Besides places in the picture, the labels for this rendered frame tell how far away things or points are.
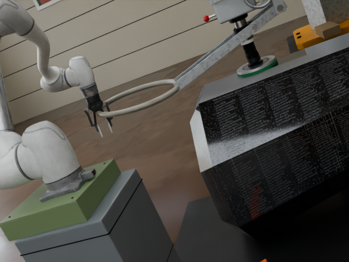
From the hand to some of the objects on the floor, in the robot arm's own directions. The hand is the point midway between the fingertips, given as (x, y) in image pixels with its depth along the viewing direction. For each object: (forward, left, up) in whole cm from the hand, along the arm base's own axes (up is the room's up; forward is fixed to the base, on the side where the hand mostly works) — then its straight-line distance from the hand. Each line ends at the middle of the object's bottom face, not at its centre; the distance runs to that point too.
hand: (105, 129), depth 257 cm
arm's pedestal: (-67, -12, -90) cm, 113 cm away
